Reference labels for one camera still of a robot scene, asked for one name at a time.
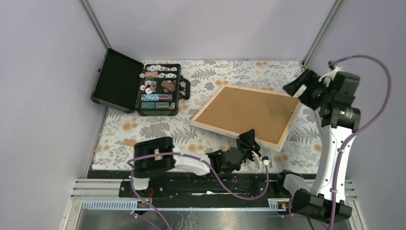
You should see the left corner aluminium post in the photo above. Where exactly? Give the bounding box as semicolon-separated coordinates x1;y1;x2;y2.
79;0;112;49

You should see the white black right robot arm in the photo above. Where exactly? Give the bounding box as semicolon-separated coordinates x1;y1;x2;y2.
274;69;361;224

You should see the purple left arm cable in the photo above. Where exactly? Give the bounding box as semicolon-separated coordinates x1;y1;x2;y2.
126;151;270;230

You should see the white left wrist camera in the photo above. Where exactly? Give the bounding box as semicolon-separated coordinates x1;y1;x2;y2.
251;151;272;172

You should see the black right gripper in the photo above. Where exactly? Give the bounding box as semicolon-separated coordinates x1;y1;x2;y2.
282;68;333;111

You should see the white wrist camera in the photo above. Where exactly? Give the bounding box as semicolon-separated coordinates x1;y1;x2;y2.
318;66;344;88
251;151;272;172

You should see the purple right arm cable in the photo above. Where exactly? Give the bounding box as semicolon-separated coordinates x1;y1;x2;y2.
287;55;392;230

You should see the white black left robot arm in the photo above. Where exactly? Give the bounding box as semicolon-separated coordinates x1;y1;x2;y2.
127;129;265;197

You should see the floral patterned table mat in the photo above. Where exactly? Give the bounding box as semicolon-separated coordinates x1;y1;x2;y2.
91;60;322;173

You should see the aluminium rail front structure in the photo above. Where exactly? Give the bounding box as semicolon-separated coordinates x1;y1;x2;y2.
63;179;369;230

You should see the small brown wooden block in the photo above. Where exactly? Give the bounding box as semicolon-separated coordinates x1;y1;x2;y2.
123;139;136;147

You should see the corner aluminium post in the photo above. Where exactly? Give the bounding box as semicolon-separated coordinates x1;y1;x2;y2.
79;0;112;49
302;0;344;67

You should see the right corner aluminium post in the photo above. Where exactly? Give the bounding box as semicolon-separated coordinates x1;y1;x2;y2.
302;0;344;67

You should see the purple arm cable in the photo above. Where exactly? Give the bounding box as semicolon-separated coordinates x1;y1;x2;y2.
287;55;392;230
126;151;270;230

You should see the light wooden picture frame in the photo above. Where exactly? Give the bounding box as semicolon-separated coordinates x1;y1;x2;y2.
190;83;304;153

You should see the black poker chip case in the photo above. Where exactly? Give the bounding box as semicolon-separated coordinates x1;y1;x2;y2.
90;48;191;116

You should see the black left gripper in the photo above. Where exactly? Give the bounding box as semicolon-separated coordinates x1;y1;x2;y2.
236;129;261;164

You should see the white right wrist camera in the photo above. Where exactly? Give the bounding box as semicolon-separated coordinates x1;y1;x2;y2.
318;66;344;88

